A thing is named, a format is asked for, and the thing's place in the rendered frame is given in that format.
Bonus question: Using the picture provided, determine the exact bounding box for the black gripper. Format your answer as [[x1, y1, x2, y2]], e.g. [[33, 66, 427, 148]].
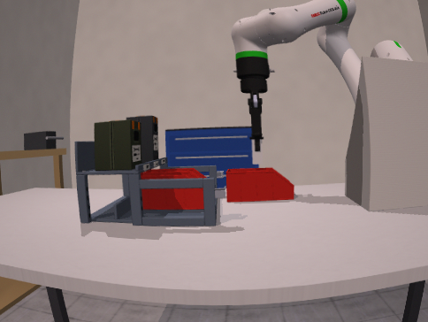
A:
[[241, 77, 267, 165]]

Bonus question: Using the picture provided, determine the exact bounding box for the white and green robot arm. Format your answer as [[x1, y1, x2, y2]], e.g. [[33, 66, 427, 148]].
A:
[[231, 0, 413, 103]]

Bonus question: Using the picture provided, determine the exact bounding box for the red bin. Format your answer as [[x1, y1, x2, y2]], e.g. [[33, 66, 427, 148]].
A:
[[146, 168, 207, 178], [226, 168, 294, 203], [141, 172, 203, 210]]

